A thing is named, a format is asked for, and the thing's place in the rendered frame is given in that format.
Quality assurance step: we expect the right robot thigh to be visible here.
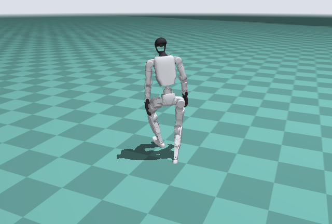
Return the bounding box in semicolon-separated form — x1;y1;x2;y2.
174;96;185;134

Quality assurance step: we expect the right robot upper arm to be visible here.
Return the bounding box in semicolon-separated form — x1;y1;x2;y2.
174;57;187;81

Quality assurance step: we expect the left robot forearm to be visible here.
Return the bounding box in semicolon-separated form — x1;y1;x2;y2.
145;80;151;102

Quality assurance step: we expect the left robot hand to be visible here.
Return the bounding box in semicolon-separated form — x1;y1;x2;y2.
144;99;151;116

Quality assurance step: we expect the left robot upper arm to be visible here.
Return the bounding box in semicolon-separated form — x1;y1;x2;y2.
145;59;154;86

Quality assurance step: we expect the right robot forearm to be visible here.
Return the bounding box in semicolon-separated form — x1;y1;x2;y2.
181;79;188;95

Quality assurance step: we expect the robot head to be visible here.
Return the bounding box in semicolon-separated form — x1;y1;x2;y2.
155;37;168;57

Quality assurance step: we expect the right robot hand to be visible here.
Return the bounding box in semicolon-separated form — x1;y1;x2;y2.
182;92;188;107

